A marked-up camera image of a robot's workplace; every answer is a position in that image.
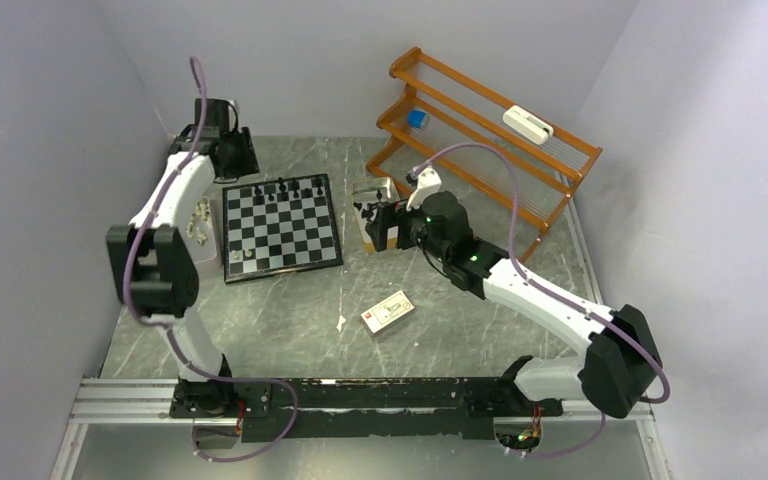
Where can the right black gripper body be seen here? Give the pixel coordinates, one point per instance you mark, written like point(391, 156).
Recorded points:
point(410, 225)

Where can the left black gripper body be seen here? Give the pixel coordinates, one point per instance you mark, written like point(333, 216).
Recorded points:
point(243, 159)

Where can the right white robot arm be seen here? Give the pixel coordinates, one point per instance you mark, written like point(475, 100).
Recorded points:
point(616, 364)

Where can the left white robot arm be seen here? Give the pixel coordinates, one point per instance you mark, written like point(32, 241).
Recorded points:
point(154, 257)

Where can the tin box black pieces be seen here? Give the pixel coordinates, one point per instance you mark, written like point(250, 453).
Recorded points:
point(370, 191)

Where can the tin box white pieces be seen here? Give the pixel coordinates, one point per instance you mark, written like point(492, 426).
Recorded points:
point(204, 232)

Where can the black white chessboard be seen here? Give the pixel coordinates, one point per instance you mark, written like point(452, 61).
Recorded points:
point(291, 236)

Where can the white red card box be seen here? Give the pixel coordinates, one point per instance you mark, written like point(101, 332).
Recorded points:
point(385, 313)

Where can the blue block on rack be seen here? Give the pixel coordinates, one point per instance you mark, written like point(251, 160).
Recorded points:
point(417, 119)

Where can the orange wooden rack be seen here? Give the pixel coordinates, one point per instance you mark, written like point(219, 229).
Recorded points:
point(539, 181)

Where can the white device on rack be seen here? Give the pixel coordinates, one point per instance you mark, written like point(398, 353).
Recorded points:
point(528, 125)

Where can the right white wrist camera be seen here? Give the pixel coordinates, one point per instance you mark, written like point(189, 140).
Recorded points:
point(428, 182)

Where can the black mounting base plate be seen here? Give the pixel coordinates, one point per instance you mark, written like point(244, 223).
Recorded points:
point(358, 408)

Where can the aluminium rail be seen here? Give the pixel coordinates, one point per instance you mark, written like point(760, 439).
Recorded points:
point(148, 401)

